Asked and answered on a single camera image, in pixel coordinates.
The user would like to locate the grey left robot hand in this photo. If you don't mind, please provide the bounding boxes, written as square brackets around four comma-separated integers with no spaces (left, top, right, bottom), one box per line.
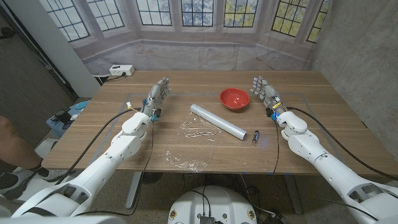
[141,77,173,121]

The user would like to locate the small black round device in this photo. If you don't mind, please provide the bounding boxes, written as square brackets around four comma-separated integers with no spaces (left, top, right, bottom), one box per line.
[55,108,73,124]

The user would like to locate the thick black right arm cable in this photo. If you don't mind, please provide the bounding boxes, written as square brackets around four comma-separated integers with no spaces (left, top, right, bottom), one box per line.
[285,106,398,182]

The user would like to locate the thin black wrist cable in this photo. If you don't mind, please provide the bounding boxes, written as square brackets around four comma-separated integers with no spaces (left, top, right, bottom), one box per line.
[74,121,155,217]
[272,119,280,175]

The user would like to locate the blue storage box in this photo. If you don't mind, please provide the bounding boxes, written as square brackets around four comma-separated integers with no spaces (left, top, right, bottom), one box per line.
[45,100,91,138]

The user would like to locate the black sneaker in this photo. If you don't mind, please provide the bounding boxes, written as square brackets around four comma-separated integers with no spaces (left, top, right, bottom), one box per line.
[0,169,32,200]

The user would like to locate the printed window backdrop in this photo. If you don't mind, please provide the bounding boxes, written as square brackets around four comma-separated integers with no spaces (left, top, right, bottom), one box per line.
[39,0,333,75]

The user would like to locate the white cling film roll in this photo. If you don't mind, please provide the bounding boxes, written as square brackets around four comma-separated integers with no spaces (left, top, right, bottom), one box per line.
[190,103,248,141]

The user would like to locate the black power strip cord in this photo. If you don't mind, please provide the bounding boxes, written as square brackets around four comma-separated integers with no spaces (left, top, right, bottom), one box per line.
[101,73,127,83]

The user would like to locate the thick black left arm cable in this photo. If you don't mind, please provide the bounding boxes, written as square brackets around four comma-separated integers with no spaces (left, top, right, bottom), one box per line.
[54,107,142,186]

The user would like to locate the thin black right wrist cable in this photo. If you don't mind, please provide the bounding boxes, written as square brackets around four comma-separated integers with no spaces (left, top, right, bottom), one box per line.
[272,119,280,175]

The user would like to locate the white robot shoulder cover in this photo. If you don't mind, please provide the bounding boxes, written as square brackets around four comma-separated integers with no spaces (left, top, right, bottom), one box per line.
[0,215,127,224]

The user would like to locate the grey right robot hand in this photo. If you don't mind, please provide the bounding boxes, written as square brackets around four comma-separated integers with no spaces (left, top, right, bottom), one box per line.
[250,75,289,121]

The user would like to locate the grey metal table leg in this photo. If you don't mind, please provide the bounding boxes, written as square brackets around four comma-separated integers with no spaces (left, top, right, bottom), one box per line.
[282,175,302,215]
[125,172,142,209]

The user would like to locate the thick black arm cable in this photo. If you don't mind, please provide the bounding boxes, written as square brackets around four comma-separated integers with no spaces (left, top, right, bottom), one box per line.
[285,106,398,182]
[54,107,142,186]

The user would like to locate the person's bare leg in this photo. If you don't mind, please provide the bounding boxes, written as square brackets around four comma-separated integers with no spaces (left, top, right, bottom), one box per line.
[0,114,43,170]

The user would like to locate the thin black left wrist cable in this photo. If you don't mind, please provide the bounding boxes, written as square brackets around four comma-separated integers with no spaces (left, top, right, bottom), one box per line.
[74,121,155,217]

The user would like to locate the clear cling film sheet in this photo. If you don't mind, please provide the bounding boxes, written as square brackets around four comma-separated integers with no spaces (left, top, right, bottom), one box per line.
[164,111,223,173]

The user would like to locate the white power strip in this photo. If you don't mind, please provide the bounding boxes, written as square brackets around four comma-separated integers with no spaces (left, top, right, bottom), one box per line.
[109,64,136,77]

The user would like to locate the red bowl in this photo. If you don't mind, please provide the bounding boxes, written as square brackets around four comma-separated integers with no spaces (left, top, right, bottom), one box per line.
[219,87,251,111]

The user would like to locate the grey sneaker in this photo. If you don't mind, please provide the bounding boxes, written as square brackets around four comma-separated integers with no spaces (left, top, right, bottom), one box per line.
[37,167,75,183]

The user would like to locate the white robot torso base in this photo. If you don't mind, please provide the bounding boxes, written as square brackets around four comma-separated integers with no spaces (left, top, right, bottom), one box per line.
[167,185,258,224]

